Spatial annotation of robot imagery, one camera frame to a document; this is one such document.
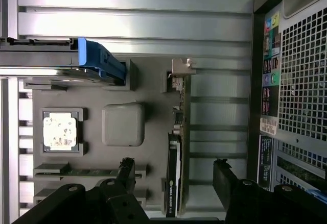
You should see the green RAM stick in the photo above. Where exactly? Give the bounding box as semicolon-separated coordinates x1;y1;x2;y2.
34;169;144;179

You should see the CPU chip with gold contacts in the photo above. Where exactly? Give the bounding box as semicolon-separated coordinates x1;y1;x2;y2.
42;116;78;147

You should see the hard disk with blue carrier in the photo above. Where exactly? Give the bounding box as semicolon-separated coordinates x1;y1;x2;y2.
0;37;128;87

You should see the gray parts rack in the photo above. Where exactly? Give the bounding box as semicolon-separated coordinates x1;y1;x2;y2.
19;57;191;224

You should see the gray PC case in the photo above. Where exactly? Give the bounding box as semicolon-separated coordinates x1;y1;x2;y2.
251;0;327;201

